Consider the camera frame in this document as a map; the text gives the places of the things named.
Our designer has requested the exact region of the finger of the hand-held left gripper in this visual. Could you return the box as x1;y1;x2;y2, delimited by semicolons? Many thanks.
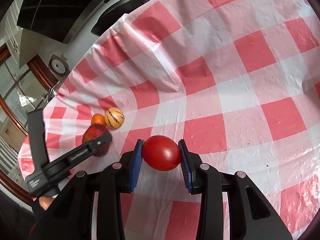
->
87;133;113;155

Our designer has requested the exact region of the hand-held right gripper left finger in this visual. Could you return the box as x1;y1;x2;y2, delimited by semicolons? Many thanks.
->
30;139;143;240

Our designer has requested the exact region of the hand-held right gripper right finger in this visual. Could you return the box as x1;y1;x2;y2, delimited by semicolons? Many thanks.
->
178;139;293;240

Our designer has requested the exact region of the large reddish brown passion fruit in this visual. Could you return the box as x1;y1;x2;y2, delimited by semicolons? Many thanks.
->
82;125;110;157

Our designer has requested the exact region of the red tomato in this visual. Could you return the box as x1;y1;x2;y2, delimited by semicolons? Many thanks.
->
142;135;182;172

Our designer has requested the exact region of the person's left forearm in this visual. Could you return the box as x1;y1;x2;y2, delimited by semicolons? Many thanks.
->
31;204;50;230

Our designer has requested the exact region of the person's left hand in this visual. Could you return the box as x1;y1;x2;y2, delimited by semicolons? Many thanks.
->
39;195;55;210

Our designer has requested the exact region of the small orange tangerine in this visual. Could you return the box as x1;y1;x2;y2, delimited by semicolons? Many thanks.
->
90;114;107;127

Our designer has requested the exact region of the yellow striped fruit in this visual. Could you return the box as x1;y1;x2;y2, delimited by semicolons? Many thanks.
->
104;107;125;130

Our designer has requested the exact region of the round grey appliance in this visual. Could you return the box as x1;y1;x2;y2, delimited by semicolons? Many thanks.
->
48;54;70;75

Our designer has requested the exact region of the red white checked tablecloth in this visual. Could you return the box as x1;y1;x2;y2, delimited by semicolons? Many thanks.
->
19;0;320;240

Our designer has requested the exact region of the black wok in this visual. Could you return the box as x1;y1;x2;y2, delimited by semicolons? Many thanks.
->
90;0;160;37

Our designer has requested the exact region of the black range hood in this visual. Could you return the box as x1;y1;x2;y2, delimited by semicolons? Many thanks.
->
16;0;133;45

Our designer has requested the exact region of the brown wooden door frame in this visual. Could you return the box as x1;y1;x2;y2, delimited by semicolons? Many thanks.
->
0;47;63;204

